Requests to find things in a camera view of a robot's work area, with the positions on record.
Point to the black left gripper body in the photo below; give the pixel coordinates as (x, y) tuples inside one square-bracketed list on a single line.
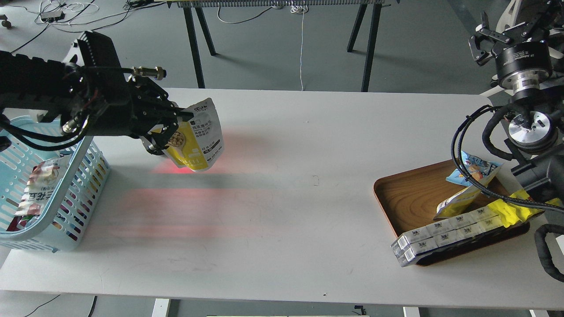
[(108, 98)]

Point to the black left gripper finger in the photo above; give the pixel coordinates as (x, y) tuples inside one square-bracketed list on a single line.
[(160, 125)]

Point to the yellow bean snack pouch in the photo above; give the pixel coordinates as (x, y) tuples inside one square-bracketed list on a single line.
[(198, 142)]

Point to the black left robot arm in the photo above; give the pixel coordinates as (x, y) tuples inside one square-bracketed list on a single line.
[(37, 84)]

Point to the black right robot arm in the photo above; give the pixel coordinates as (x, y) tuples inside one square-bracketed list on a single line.
[(529, 129)]

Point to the red white snack bag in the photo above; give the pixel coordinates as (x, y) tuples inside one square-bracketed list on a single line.
[(39, 189)]

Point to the light blue plastic basket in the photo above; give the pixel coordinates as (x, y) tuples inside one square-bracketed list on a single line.
[(68, 203)]

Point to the clear boxed snack pack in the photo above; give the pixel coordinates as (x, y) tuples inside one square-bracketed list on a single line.
[(451, 234)]

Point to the blue snack bag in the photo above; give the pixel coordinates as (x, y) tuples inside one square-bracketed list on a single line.
[(481, 170)]

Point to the yellow cartoon snack bag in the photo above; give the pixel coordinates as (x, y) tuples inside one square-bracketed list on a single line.
[(511, 214)]

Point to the black power adapter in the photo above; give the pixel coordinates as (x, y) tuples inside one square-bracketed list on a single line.
[(52, 16)]

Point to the brown wooden tray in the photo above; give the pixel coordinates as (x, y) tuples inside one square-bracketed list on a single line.
[(409, 200)]

